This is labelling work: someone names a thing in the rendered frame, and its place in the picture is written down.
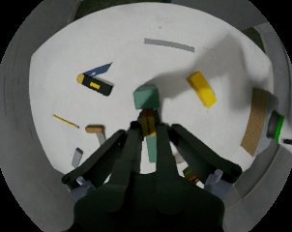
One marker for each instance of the try square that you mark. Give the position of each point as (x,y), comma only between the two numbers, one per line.
(98,130)

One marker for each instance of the green l-shaped bar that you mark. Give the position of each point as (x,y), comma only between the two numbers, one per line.
(148,97)

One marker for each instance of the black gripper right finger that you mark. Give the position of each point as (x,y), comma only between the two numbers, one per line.
(218,175)

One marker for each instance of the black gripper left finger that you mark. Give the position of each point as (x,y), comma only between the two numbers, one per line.
(115,196)

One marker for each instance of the grey flat bar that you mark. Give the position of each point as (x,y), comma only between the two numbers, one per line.
(170,44)
(76,157)

